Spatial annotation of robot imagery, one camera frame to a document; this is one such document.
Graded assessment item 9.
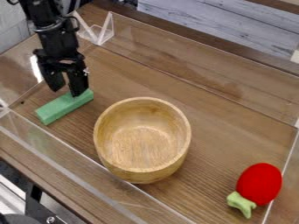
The black metal table frame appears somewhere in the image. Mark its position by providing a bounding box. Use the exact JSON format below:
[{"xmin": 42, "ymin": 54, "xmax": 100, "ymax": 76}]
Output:
[{"xmin": 0, "ymin": 175, "xmax": 68, "ymax": 224}]

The green rectangular block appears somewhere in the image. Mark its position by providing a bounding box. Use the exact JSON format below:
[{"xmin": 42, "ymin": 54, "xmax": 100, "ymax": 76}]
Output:
[{"xmin": 34, "ymin": 89, "xmax": 93, "ymax": 125}]

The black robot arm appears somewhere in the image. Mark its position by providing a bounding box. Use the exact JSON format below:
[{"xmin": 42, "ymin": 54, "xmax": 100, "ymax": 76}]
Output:
[{"xmin": 5, "ymin": 0, "xmax": 89, "ymax": 97}]

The clear acrylic corner bracket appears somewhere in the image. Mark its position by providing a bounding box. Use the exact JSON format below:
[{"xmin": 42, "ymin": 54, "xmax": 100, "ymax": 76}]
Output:
[{"xmin": 72, "ymin": 11, "xmax": 114, "ymax": 46}]

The clear acrylic fence panel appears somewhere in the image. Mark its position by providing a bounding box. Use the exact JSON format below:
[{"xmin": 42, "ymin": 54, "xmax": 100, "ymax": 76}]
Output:
[{"xmin": 0, "ymin": 101, "xmax": 194, "ymax": 224}]

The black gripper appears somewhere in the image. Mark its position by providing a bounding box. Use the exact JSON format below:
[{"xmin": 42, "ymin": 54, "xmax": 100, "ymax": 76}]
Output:
[{"xmin": 33, "ymin": 21, "xmax": 89, "ymax": 97}]

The red plush radish toy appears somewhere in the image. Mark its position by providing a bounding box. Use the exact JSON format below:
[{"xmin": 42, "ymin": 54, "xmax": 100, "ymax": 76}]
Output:
[{"xmin": 226, "ymin": 163, "xmax": 282, "ymax": 219}]

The brown wooden bowl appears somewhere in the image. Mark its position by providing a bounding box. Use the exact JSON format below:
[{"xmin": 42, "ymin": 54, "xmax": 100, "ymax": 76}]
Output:
[{"xmin": 93, "ymin": 97, "xmax": 192, "ymax": 184}]

